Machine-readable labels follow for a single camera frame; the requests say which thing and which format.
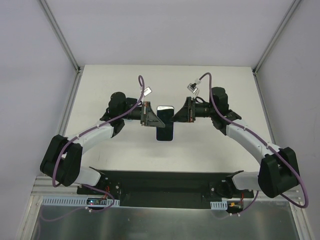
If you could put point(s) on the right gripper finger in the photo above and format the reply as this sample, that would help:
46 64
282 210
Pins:
184 111
180 117

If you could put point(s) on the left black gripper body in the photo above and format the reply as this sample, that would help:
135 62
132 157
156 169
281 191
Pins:
144 113

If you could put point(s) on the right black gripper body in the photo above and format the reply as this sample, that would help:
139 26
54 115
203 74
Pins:
189 109

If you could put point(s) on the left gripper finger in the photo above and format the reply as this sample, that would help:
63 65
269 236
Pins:
154 122
151 114

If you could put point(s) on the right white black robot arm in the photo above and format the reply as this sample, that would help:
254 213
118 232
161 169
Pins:
278 170

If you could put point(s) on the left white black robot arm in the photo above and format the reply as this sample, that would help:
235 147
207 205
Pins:
63 158

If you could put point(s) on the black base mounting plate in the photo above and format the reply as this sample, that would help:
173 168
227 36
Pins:
156 189

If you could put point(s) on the right white cable duct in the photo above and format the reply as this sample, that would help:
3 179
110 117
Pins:
219 205

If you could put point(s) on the white cable duct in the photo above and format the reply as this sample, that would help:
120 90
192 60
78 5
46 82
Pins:
219 205
67 201

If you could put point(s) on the left aluminium frame post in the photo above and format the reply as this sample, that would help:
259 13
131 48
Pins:
44 5

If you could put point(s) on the aluminium frame post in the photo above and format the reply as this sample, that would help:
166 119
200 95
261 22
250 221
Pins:
44 5
293 7

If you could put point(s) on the front aluminium rail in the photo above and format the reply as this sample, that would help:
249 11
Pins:
43 187

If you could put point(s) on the left white cable duct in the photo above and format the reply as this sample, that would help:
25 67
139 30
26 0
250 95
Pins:
67 201

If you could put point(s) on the right aluminium frame post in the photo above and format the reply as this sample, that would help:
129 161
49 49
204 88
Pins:
293 7

